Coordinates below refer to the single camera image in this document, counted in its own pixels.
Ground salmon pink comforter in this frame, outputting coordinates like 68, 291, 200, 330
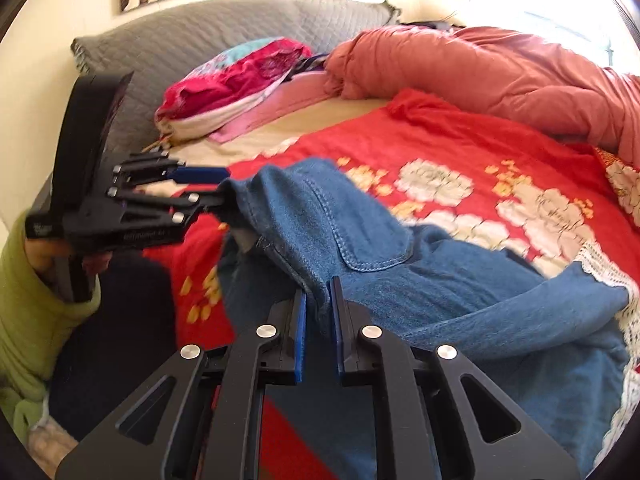
326, 26, 639, 165

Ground magenta folded clothes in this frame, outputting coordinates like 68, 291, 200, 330
154, 37, 311, 141

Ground red floral blanket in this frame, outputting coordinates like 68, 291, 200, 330
151, 90, 639, 479

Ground grey quilted headboard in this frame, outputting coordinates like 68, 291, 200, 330
70, 0, 400, 152

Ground pink pillow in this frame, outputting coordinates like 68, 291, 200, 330
208, 70, 330, 144

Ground beige bed sheet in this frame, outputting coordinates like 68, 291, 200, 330
134, 96, 392, 198

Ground left green sleeve forearm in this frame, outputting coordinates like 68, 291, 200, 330
0, 216, 101, 444

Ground blue denim pants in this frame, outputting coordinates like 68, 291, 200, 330
217, 158, 631, 479

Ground left hand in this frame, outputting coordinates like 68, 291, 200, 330
24, 238, 113, 289

